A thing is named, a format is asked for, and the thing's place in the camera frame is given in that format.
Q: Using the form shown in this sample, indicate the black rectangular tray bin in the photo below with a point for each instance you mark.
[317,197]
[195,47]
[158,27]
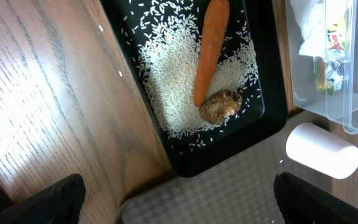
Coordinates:
[265,116]

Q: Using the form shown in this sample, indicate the white tissue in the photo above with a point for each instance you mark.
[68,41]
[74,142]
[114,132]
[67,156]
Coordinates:
[322,24]

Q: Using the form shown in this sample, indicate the brown food scrap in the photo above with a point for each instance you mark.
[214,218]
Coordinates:
[220,105]

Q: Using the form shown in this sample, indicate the green snack wrapper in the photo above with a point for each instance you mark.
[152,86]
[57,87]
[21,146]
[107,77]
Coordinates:
[329,70]

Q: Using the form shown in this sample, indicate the white plastic cup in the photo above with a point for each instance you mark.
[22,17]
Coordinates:
[321,150]

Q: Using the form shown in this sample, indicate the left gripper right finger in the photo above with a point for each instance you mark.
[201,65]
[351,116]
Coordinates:
[301,202]

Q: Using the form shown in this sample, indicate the white rice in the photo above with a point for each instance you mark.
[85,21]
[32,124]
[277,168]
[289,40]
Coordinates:
[165,42]

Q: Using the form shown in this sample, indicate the orange carrot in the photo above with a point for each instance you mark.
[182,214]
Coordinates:
[212,38]

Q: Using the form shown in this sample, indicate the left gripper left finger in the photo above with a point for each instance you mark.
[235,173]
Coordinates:
[58,203]

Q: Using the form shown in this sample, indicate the dark brown serving tray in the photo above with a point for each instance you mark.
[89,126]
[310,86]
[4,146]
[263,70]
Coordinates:
[238,190]

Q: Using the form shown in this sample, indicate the clear plastic bin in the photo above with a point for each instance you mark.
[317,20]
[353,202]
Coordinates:
[342,105]

